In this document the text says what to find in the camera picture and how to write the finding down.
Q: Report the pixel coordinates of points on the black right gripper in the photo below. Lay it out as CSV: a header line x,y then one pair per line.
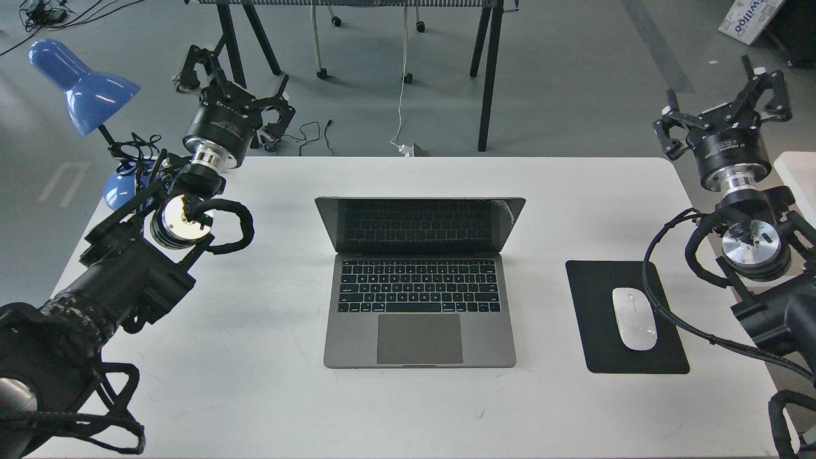
x,y
727,150

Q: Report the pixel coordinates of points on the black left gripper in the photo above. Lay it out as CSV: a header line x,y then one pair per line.
x,y
221,121

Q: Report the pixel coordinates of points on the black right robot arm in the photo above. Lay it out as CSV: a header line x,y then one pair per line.
x,y
753,241

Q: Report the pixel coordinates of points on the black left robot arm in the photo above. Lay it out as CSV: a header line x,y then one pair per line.
x,y
54,381

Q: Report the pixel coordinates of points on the cardboard box with print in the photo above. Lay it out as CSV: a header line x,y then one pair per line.
x,y
746,20

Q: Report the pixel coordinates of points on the white rolling chair legs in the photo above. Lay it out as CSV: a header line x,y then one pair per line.
x,y
389,38

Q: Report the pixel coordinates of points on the white side table corner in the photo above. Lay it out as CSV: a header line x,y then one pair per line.
x,y
797,170

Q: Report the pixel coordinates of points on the blue desk lamp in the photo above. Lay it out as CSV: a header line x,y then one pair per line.
x,y
91,98

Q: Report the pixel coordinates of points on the white power adapter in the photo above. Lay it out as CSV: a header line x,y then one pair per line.
x,y
412,150

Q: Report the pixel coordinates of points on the black mouse pad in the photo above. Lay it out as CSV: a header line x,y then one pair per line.
x,y
591,284

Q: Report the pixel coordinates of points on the white computer mouse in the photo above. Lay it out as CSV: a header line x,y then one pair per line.
x,y
634,319

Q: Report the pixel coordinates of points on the grey open laptop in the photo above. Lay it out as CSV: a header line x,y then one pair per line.
x,y
419,282

